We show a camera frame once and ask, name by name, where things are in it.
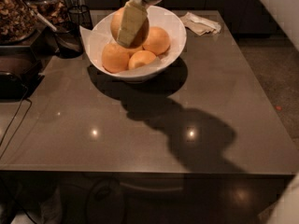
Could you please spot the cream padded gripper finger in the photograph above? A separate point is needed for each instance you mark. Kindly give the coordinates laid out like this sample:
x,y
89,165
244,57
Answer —
x,y
135,9

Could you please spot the white ceramic bowl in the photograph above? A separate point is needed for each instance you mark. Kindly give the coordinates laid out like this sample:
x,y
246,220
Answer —
x,y
160,17

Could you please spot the white paper bowl liner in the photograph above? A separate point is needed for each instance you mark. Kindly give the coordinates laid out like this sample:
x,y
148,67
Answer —
x,y
94,43

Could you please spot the front small orange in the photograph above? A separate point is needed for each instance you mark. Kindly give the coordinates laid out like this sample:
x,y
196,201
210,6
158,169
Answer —
x,y
141,58

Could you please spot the crumpled paper napkin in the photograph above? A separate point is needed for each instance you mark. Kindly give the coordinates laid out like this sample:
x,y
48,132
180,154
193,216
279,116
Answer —
x,y
200,25

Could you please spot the black scoop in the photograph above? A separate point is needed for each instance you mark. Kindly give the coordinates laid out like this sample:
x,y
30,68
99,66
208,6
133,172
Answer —
x,y
68,40

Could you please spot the glass jar of dried fruit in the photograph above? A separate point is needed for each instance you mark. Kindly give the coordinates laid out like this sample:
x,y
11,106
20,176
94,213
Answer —
x,y
54,11

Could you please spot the glass jar of nuts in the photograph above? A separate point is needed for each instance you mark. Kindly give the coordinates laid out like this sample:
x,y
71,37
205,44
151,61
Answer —
x,y
16,21

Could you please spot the black appliance box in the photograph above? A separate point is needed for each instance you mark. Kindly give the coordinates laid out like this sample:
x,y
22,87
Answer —
x,y
20,64

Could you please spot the black wire mesh cup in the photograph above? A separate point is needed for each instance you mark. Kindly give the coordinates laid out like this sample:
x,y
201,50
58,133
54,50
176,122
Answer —
x,y
80,15

